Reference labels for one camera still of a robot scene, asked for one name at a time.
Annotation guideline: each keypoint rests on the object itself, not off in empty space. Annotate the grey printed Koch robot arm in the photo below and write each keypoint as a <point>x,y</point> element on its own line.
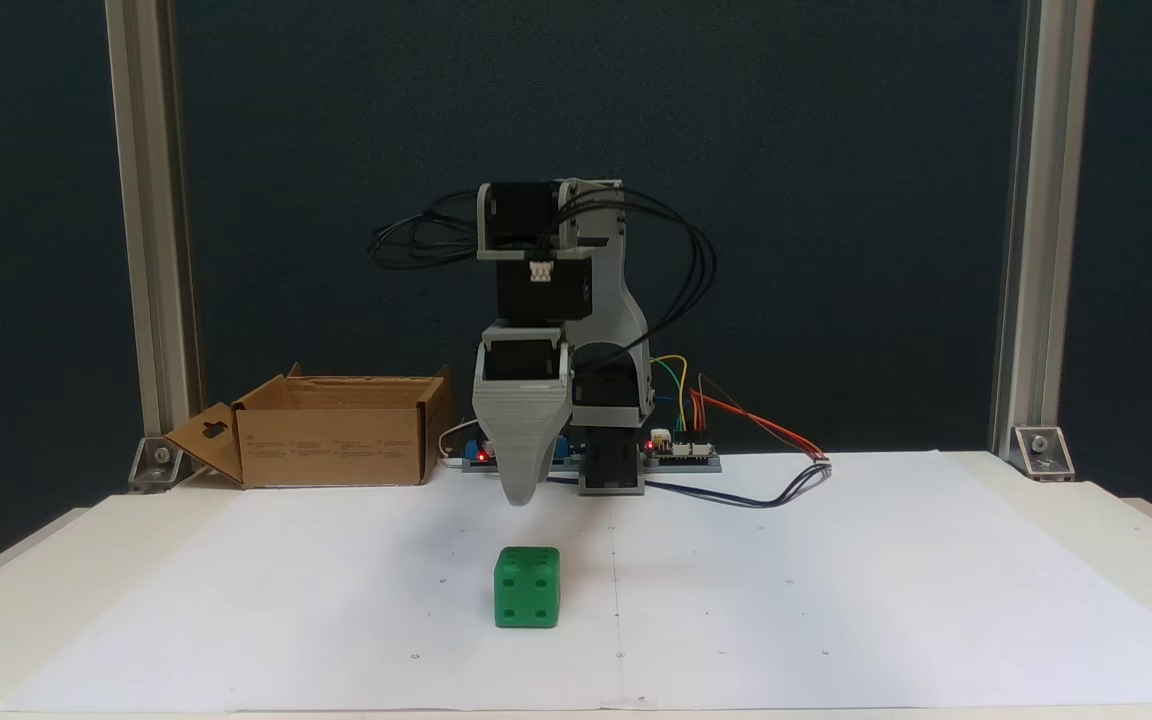
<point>616,290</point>

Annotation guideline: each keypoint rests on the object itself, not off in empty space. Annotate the aluminium frame post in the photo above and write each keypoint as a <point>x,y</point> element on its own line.
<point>148,200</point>
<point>1041,200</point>

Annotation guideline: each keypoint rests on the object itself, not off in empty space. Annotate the circuit board with jumper headers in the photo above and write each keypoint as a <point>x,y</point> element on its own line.
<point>686,455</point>

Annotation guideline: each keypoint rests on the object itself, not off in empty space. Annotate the metal corner bracket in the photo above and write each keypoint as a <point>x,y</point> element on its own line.
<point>158,462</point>
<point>1044,452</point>

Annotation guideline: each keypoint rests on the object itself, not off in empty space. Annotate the open brown cardboard box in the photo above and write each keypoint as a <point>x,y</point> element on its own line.
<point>336,445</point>

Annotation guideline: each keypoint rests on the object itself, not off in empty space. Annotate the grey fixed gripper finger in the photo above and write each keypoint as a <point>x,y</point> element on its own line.
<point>523,430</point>

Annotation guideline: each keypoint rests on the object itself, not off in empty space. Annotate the green die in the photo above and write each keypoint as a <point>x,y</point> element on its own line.
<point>526,598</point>

